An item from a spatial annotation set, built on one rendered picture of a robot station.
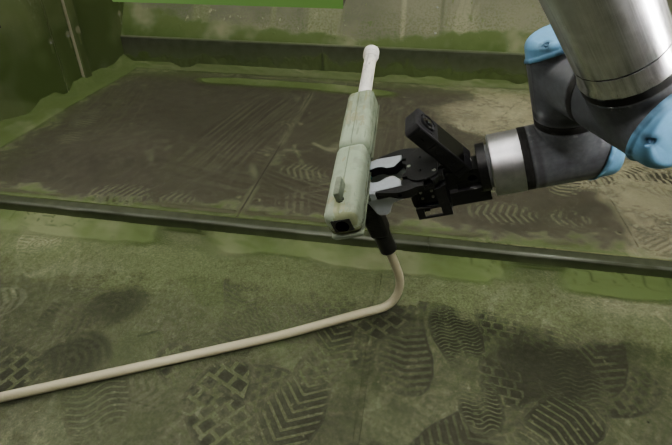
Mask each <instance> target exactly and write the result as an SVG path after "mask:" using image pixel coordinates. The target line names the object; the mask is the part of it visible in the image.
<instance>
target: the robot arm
mask: <svg viewBox="0 0 672 445"><path fill-rule="evenodd" d="M539 2H540V4H541V6H542V8H543V11H544V13H545V15H546V17H547V19H548V21H549V23H550V24H549V25H547V26H545V27H542V28H540V29H539V30H537V31H535V32H534V33H533V34H531V35H530V36H529V37H528V39H527V40H526V42H525V45H524V51H525V60H524V64H526V69H527V76H528V84H529V91H530V99H531V106H532V113H533V120H534V124H531V125H526V126H523V127H517V128H515V129H511V130H507V131H502V132H497V133H493V134H488V135H486V136H485V139H486V144H485V145H484V143H483V142H480V143H476V144H474V147H475V153H476V155H474V156H470V151H469V150H468V149H467V148H466V147H464V146H463V145H462V144H461V143H460V142H458V141H457V140H456V139H455V138H454V137H452V136H451V135H450V134H449V133H448V132H446V131H445V130H444V129H443V128H442V127H440V126H439V125H438V124H437V123H436V122H434V121H433V120H432V119H431V118H430V117H429V116H427V115H426V114H425V113H424V112H422V111H421V110H420V109H419V108H418V109H416V110H415V111H413V112H412V113H411V114H410V115H409V116H407V117H406V118H405V135H406V137H407V138H409V139H410V140H411V141H412V142H414V143H415V144H416V145H417V146H419V148H406V149H401V150H397V151H394V152H392V153H389V154H386V155H384V156H381V157H379V158H378V159H376V160H374V161H372V162H371V164H370V172H372V173H371V176H372V180H371V181H373V182H370V189H369V195H370V198H371V202H369V201H368V204H369V205H370V206H371V207H372V208H373V209H374V211H375V212H376V213H377V214H379V215H387V214H389V213H390V212H391V208H392V204H393V203H394V202H396V201H399V200H403V199H405V198H410V197H411V200H412V202H413V205H414V207H416V211H417V214H418V217H419V220H422V219H428V218H434V217H440V216H446V215H452V214H453V206H457V205H463V204H468V203H474V202H480V201H486V200H491V199H492V194H491V190H493V189H492V187H495V190H496V194H497V195H498V196H500V195H506V194H512V193H517V192H523V191H528V190H532V189H537V188H543V187H549V186H554V185H560V184H566V183H571V182H577V181H583V180H595V179H598V178H599V177H603V176H608V175H612V174H615V173H616V172H618V171H619V170H620V169H621V167H622V165H623V163H624V159H625V154H626V157H627V158H628V159H630V160H632V161H637V162H639V163H641V164H643V165H644V166H646V167H649V168H654V169H664V168H670V167H672V15H671V12H670V9H669V6H668V2H667V0H539ZM401 178H403V180H402V181H401V180H400V179H401ZM431 205H433V206H431ZM419 207H421V208H419ZM438 207H441V208H442V211H443V213H439V214H434V215H428V216H426V214H425V212H427V211H431V209H432V208H438Z"/></svg>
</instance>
